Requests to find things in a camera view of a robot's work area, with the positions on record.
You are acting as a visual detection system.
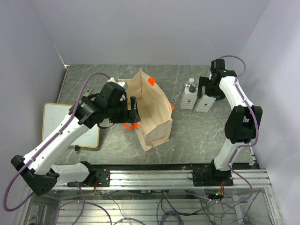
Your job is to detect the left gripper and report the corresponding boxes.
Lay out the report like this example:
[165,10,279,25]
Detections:
[105,96,141,123]

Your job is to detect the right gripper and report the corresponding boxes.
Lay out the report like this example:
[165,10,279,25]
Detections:
[198,76,225,101]

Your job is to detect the clear bottle white cap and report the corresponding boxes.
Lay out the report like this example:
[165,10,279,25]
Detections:
[184,78,196,88]

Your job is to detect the white bottle grey cap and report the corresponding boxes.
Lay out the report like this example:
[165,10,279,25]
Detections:
[195,87,216,113]
[180,86,198,110]

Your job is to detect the beige canvas tote bag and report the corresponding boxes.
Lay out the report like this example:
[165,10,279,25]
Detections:
[118,70,173,151]

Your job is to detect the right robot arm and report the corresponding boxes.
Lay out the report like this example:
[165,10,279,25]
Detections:
[195,57,263,186]

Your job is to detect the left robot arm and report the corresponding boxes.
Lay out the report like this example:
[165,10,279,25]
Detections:
[11,80,140,196]

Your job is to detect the whiteboard eraser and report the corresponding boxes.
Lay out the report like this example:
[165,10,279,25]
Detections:
[83,88,94,97]

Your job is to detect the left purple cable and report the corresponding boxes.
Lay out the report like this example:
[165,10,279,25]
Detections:
[2,72,112,212]

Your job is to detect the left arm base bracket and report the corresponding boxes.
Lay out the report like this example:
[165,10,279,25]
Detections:
[76,168,111,187]

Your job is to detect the small whiteboard yellow frame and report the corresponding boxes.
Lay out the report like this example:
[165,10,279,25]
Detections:
[42,103,100,148]

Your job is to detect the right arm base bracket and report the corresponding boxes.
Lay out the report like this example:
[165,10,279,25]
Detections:
[187,170,233,187]

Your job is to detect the aluminium mounting rail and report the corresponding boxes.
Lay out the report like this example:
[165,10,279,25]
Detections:
[50,169,269,188]

